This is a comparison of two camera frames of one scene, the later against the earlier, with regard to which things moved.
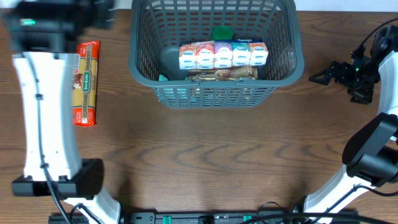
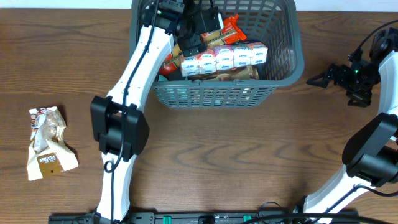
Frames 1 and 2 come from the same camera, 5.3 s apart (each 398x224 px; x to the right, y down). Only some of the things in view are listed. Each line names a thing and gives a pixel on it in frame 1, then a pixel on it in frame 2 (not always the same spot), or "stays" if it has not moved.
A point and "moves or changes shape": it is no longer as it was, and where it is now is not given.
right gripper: x=339 y=76 stays
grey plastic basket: x=155 y=23 stays
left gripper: x=99 y=12 -> x=193 y=44
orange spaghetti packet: x=84 y=82 -> x=170 y=63
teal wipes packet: x=170 y=94 stays
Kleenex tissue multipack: x=214 y=54 moves or changes shape
